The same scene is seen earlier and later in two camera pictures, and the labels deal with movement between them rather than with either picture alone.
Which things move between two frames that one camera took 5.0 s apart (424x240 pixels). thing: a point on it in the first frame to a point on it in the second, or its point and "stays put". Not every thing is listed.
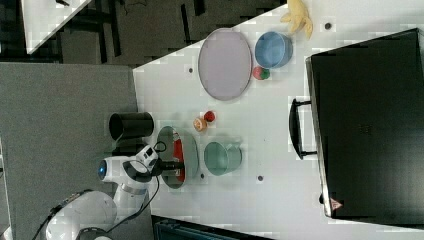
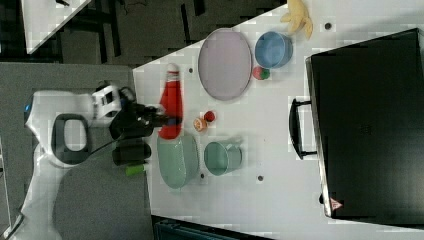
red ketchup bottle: [178, 155] to [171, 101]
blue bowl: [273, 49] stays put
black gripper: [159, 166] to [134, 121]
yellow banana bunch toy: [297, 17] stays put
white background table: [44, 18] stays put
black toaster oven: [365, 123] stays put
